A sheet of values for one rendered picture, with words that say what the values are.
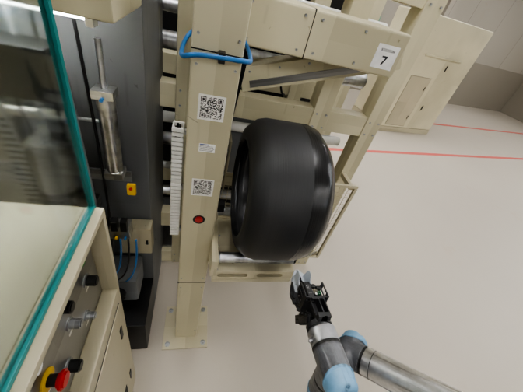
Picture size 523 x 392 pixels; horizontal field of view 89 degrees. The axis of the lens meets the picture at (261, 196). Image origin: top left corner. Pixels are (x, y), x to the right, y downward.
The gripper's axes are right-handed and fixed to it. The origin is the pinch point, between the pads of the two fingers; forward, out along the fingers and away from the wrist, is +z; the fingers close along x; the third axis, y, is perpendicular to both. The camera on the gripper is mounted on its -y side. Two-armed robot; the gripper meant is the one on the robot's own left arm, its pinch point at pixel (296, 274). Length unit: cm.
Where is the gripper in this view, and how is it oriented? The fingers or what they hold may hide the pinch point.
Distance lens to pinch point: 93.2
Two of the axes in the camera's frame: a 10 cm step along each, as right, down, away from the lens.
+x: -9.6, -0.8, -2.6
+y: 2.1, -8.3, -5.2
